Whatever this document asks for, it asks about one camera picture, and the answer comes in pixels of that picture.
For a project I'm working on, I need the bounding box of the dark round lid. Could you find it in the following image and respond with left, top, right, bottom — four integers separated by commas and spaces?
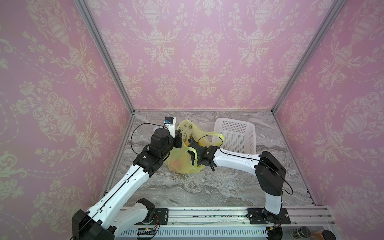
321, 230, 337, 240

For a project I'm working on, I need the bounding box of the yellow-green plastic bag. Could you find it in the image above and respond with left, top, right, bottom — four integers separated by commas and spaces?
165, 120, 225, 174

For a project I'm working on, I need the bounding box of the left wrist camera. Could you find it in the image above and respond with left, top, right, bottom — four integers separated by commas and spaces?
164, 117, 176, 138

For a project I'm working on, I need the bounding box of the glass jar metal lid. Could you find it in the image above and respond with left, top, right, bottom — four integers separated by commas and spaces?
290, 226, 312, 240

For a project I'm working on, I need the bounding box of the aluminium mounting rail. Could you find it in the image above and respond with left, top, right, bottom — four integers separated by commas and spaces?
115, 207, 342, 240

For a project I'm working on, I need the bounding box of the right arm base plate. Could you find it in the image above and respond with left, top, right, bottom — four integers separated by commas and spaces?
246, 208, 291, 225

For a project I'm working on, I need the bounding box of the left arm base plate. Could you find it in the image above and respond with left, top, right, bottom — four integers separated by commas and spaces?
137, 198, 169, 225

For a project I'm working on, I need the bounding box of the white plastic basket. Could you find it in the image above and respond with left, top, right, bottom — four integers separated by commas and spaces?
214, 118, 257, 155

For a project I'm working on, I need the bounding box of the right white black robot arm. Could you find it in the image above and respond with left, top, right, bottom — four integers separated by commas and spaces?
188, 138, 287, 216

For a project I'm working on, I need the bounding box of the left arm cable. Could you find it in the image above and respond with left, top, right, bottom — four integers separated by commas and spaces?
130, 122, 169, 155

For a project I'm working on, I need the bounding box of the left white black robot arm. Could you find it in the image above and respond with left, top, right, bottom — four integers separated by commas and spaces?
71, 128, 183, 240

